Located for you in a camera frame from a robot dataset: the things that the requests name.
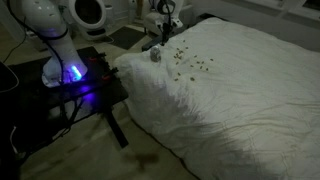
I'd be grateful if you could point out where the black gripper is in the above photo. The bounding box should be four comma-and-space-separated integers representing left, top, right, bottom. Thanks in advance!
159, 18, 172, 46

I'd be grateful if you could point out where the pale storage box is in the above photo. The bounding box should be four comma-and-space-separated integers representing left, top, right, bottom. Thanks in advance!
181, 3, 196, 34

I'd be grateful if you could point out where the dark floor mat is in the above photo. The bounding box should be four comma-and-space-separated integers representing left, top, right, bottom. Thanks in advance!
108, 25, 149, 51

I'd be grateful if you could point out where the round white appliance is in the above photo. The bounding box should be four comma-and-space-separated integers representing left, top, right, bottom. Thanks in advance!
68, 0, 109, 42

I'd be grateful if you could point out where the black robot table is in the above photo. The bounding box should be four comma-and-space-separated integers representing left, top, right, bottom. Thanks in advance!
0, 45, 130, 158

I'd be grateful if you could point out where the white quilted duvet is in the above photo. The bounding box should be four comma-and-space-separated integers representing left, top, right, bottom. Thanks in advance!
113, 16, 320, 180

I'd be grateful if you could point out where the black clamp red handle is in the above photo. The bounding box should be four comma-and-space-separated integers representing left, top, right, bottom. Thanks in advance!
99, 67, 120, 83
87, 52, 108, 66

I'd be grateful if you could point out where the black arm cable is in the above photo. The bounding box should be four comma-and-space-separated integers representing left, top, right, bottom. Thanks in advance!
5, 0, 68, 86

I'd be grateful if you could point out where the black floor cable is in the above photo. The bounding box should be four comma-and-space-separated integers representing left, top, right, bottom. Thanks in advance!
2, 31, 28, 64

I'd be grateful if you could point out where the white cable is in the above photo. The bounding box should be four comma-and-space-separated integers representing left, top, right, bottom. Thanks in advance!
0, 61, 20, 94

